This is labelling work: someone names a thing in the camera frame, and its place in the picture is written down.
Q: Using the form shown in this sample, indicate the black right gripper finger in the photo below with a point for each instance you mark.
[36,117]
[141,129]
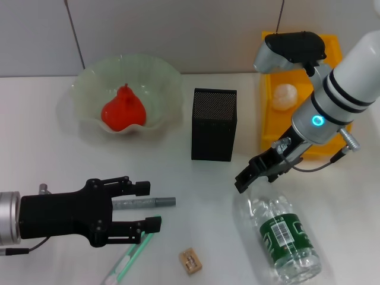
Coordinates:
[274,177]
[246,178]

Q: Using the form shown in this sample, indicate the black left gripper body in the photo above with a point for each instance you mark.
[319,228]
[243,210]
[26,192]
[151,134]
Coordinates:
[59,215]

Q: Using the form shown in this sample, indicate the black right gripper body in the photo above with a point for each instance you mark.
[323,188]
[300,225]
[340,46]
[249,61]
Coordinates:
[279,160]

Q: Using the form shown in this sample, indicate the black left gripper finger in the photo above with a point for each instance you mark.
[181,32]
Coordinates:
[142,188]
[153,224]

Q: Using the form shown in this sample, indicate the clear plastic water bottle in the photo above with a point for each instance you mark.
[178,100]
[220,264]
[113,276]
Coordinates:
[282,234]

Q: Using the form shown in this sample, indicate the white paper ball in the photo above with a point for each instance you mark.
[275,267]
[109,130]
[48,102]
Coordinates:
[285,96]

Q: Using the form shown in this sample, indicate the red-orange fruit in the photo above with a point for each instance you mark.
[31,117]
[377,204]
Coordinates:
[124,112]

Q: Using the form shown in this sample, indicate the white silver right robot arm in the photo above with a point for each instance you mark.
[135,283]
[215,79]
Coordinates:
[341,95]

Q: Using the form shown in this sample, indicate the grey marker pen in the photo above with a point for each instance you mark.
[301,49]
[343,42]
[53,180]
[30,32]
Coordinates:
[160,202]

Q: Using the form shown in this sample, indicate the green utility knife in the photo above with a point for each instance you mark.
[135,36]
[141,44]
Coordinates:
[127,258]

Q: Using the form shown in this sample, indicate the black mesh pen holder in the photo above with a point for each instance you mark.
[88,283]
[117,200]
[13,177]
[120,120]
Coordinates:
[212,136]

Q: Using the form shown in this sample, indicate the green glass fruit plate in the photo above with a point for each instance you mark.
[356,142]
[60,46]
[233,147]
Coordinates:
[89,89]

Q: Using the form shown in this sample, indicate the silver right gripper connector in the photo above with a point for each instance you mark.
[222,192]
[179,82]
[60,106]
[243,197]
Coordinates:
[280,145]

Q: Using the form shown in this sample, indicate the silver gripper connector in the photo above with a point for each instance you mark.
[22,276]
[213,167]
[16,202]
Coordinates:
[44,188]
[280,145]

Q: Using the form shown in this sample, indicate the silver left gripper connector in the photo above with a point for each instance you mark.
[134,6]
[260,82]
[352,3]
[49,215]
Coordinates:
[44,188]

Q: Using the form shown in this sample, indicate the yellow plastic bin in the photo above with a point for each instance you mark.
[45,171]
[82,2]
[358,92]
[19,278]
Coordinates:
[268,124]

